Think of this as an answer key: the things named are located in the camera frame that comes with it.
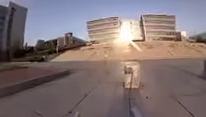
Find raised reddish paved strip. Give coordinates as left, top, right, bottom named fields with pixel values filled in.
left=0, top=62, right=74, bottom=101

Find low brown building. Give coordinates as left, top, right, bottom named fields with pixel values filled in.
left=34, top=30, right=89, bottom=54

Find low pale building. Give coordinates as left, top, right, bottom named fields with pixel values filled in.
left=189, top=30, right=206, bottom=43

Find tall grey building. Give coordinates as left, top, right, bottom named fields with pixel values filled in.
left=0, top=0, right=31, bottom=63

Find grey paved plaza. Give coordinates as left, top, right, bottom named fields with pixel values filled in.
left=0, top=53, right=206, bottom=117

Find wide stone stairs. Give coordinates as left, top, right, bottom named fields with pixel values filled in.
left=49, top=37, right=206, bottom=64

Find pale two-winged building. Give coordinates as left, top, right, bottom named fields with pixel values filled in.
left=85, top=12, right=183, bottom=46

